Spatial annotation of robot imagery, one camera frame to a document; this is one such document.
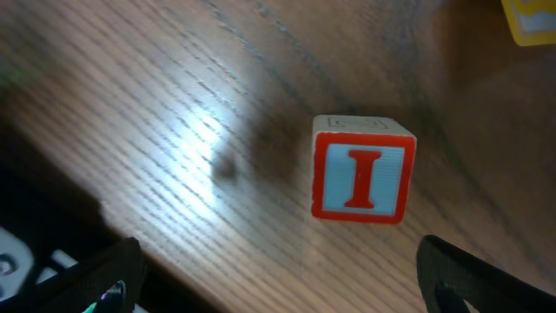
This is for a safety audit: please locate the plain wooden block lower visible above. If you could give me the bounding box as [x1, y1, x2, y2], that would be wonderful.
[501, 0, 555, 47]

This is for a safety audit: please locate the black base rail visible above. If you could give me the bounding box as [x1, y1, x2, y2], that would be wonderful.
[1, 168, 124, 303]

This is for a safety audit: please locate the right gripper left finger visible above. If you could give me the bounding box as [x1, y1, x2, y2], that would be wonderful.
[1, 237, 146, 312]

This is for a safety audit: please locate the red letter I block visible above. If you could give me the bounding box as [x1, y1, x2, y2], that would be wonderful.
[310, 115, 417, 224]

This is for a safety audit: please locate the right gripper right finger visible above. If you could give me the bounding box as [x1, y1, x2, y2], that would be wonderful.
[416, 235, 555, 313]

